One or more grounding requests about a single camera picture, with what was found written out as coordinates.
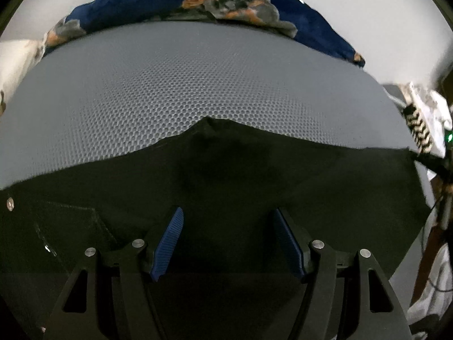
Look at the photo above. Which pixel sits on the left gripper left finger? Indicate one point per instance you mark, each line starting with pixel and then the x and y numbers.
pixel 108 294

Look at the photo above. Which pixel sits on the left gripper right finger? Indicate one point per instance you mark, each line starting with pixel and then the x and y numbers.
pixel 345 295

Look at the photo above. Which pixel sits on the black pants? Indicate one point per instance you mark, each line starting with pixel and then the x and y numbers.
pixel 233 273

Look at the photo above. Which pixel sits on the black white zigzag knit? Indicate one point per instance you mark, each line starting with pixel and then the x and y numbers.
pixel 418 128

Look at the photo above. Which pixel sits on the grey mesh mattress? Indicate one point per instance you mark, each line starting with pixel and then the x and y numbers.
pixel 122 89

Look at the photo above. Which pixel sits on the white floral pillow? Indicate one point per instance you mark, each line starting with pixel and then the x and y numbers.
pixel 18 57

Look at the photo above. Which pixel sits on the navy floral blanket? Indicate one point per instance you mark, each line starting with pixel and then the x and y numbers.
pixel 292 18

